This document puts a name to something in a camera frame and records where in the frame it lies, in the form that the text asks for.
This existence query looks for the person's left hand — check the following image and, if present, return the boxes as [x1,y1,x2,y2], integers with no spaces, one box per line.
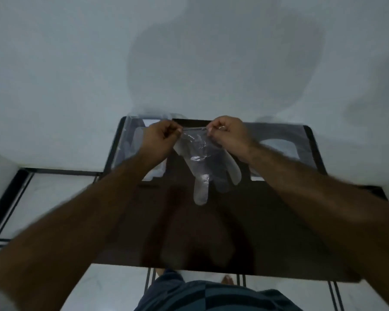
[138,119,184,169]

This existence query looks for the person's right hand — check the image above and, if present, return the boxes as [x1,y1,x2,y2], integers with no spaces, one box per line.
[206,115,257,163]

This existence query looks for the clear plastic disposable glove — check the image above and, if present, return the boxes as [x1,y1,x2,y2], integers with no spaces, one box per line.
[173,126,242,206]

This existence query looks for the person's left forearm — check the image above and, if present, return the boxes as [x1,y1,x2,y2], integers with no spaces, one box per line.
[0,157,165,311]

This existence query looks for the person's right forearm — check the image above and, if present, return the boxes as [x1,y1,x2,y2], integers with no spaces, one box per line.
[245,142,389,311]

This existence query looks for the clear plastic glove pack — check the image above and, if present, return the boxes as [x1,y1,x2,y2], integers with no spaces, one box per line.
[246,122,319,182]
[112,113,183,182]

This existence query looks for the blue striped shorts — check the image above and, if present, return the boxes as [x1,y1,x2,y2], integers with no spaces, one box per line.
[134,269,304,311]

